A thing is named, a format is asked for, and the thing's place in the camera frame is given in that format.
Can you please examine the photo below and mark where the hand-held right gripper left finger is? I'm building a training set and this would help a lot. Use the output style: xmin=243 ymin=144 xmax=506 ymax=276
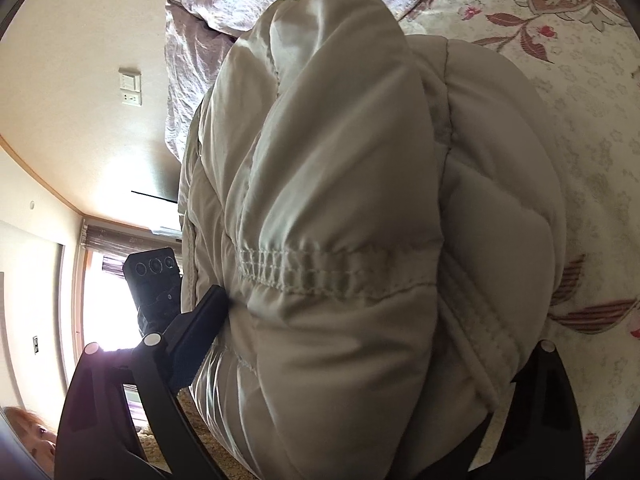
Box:
xmin=54 ymin=284 xmax=232 ymax=480

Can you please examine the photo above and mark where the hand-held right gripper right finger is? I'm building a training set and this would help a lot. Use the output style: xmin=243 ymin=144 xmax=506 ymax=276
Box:
xmin=470 ymin=339 xmax=587 ymax=480

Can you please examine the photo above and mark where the beige down jacket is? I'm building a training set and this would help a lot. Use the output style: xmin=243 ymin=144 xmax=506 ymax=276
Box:
xmin=176 ymin=0 xmax=568 ymax=480

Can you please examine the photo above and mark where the brown window curtain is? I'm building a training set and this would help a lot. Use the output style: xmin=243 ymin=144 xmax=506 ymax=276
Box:
xmin=80 ymin=225 xmax=182 ymax=281

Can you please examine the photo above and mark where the crumpled lilac pillow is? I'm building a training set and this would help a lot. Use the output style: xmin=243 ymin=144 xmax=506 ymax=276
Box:
xmin=164 ymin=0 xmax=242 ymax=162

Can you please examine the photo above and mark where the floral bed sheet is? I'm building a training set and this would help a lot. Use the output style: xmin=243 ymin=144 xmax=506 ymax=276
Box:
xmin=395 ymin=0 xmax=640 ymax=480

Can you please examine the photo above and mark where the white wall switch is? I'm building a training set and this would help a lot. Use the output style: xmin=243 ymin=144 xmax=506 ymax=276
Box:
xmin=118 ymin=66 xmax=142 ymax=92

